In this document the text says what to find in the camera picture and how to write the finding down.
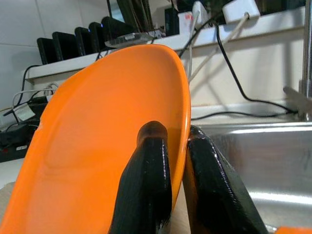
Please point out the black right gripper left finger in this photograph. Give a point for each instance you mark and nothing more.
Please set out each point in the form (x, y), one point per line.
(146, 182)

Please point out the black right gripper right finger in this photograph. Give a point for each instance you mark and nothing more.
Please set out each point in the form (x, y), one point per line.
(214, 195)

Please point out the orange plastic plate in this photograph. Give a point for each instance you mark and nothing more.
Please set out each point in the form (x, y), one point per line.
(97, 122)

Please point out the orange plastic bowl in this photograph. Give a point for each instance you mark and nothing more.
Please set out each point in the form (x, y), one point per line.
(295, 231)

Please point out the stainless steel sink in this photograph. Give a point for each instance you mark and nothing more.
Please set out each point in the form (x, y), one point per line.
(268, 170)

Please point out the black power strip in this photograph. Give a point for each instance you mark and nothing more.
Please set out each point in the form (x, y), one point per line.
(12, 153)

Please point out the black charging device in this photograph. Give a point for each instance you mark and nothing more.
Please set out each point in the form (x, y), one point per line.
(14, 134)

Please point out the clear plastic piece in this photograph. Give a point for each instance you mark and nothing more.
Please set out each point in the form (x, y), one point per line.
(126, 39)

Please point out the black battery pack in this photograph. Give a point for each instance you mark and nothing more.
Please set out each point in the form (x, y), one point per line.
(83, 41)
(64, 46)
(46, 51)
(117, 28)
(97, 36)

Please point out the black box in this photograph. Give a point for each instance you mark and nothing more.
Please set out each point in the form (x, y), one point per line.
(171, 20)

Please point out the white box red print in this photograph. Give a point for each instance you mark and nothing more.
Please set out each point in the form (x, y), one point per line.
(185, 23)

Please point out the white plug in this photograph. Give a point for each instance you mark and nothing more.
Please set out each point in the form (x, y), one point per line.
(198, 12)

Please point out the white power adapter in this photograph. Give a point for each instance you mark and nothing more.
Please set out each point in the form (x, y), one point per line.
(240, 11)

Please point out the white wall shelf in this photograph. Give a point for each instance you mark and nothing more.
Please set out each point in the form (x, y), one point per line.
(268, 26)

